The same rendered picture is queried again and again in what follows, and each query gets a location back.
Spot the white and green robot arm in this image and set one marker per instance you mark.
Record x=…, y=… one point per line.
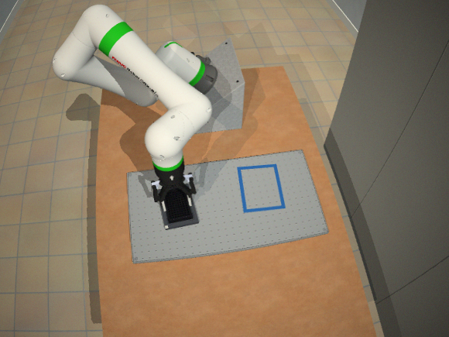
x=165, y=74

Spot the blue tape outline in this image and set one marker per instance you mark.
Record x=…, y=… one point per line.
x=243, y=193

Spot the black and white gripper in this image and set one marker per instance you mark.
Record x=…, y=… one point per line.
x=166, y=185

